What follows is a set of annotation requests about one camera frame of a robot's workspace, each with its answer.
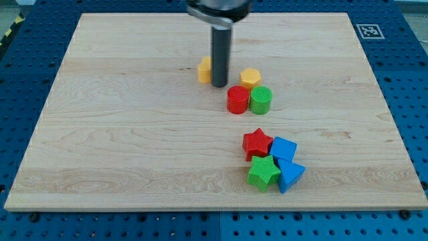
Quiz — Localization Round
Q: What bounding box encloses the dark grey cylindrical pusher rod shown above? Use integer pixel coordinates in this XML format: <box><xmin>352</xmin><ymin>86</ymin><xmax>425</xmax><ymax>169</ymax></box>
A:
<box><xmin>211</xmin><ymin>27</ymin><xmax>231</xmax><ymax>88</ymax></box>

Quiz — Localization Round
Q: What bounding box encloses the yellow heart block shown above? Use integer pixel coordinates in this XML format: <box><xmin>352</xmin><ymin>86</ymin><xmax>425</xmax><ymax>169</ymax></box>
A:
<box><xmin>197</xmin><ymin>56</ymin><xmax>212</xmax><ymax>84</ymax></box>

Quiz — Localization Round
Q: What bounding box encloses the wooden board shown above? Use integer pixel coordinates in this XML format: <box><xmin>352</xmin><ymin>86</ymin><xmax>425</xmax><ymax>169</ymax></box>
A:
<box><xmin>5</xmin><ymin>13</ymin><xmax>427</xmax><ymax>212</ymax></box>

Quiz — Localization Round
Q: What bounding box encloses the yellow hexagon block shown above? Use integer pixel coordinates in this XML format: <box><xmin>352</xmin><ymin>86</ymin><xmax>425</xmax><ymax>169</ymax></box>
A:
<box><xmin>239</xmin><ymin>68</ymin><xmax>262</xmax><ymax>91</ymax></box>

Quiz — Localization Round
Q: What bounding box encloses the red cylinder block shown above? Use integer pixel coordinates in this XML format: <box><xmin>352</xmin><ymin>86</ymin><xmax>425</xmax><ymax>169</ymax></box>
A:
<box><xmin>227</xmin><ymin>86</ymin><xmax>249</xmax><ymax>114</ymax></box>

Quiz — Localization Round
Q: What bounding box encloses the green cylinder block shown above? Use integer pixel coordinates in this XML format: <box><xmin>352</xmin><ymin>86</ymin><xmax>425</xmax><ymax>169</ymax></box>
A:
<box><xmin>249</xmin><ymin>86</ymin><xmax>273</xmax><ymax>115</ymax></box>

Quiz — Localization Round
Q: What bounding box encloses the red star block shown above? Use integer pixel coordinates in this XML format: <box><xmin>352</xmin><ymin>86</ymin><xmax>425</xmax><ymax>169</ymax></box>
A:
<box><xmin>242</xmin><ymin>128</ymin><xmax>274</xmax><ymax>161</ymax></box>

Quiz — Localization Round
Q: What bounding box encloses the blue cube block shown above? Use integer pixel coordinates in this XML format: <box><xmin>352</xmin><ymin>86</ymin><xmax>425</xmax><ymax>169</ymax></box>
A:
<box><xmin>269</xmin><ymin>137</ymin><xmax>298</xmax><ymax>162</ymax></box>

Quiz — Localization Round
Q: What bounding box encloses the green star block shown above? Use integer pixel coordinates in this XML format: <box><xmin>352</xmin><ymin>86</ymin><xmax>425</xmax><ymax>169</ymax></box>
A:
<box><xmin>247</xmin><ymin>155</ymin><xmax>282</xmax><ymax>193</ymax></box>

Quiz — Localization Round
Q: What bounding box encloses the white fiducial marker tag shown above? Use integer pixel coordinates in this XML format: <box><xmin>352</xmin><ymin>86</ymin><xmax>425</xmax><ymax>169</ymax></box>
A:
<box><xmin>356</xmin><ymin>23</ymin><xmax>385</xmax><ymax>39</ymax></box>

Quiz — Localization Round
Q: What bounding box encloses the blue triangle block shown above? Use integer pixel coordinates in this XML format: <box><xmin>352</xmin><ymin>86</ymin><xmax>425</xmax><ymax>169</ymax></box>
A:
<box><xmin>278</xmin><ymin>159</ymin><xmax>306</xmax><ymax>194</ymax></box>

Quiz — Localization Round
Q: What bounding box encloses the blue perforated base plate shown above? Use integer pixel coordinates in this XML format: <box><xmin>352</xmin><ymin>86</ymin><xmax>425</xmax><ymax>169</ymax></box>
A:
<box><xmin>1</xmin><ymin>0</ymin><xmax>427</xmax><ymax>240</ymax></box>

